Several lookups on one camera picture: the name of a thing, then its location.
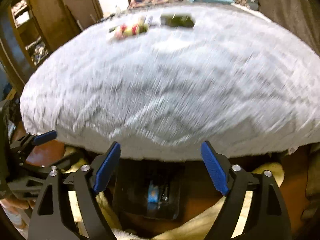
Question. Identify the person's left hand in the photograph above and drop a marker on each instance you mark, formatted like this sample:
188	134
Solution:
16	203

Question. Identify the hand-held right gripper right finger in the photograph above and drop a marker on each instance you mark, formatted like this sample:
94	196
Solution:
215	170

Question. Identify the wooden wardrobe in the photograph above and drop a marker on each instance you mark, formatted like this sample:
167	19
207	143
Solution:
47	17

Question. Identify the brown curtain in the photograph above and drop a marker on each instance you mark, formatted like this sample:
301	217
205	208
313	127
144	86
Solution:
287	7

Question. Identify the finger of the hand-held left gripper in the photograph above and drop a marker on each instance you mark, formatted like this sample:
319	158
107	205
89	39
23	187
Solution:
37	167
43	138

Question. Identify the grey fluffy blanket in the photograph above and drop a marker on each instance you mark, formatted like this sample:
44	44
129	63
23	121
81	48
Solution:
170	87

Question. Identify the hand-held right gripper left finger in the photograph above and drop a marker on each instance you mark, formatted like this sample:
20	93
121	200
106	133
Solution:
107	170

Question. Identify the blue packet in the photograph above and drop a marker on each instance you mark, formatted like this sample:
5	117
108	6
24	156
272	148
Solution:
153	193

